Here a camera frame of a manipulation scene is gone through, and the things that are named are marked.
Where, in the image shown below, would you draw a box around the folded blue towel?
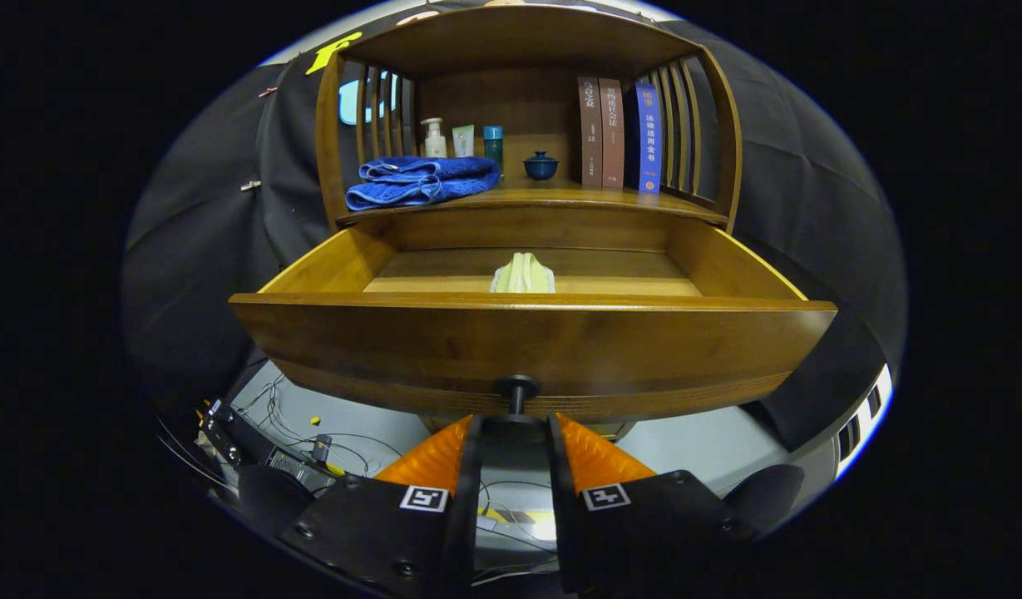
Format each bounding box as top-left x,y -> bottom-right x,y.
345,156 -> 501,211

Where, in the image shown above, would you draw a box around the brown wooden cabinet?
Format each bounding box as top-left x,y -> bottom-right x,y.
315,4 -> 743,442

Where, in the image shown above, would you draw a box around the dark brown book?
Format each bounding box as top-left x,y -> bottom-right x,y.
577,77 -> 603,188

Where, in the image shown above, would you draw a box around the yellow black floor tape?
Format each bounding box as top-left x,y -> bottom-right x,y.
481,506 -> 557,542

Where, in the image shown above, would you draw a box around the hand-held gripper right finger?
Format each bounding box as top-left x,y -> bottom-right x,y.
547,412 -> 757,596

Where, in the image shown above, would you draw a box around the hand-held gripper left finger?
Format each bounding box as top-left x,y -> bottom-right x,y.
279,414 -> 484,598

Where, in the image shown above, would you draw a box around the blue book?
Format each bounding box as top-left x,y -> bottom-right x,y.
627,82 -> 663,194

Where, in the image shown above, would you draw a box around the thin floor cables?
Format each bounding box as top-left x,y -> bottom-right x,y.
232,374 -> 428,483

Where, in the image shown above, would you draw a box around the wooden countertop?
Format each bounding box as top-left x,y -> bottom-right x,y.
336,175 -> 728,227

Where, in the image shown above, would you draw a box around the brown wooden drawer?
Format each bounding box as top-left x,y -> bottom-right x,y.
230,206 -> 837,419

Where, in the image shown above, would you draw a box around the black backdrop cloth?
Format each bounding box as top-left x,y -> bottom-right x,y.
121,0 -> 908,450

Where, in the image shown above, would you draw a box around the reddish brown book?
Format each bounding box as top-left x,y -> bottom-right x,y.
599,78 -> 625,189

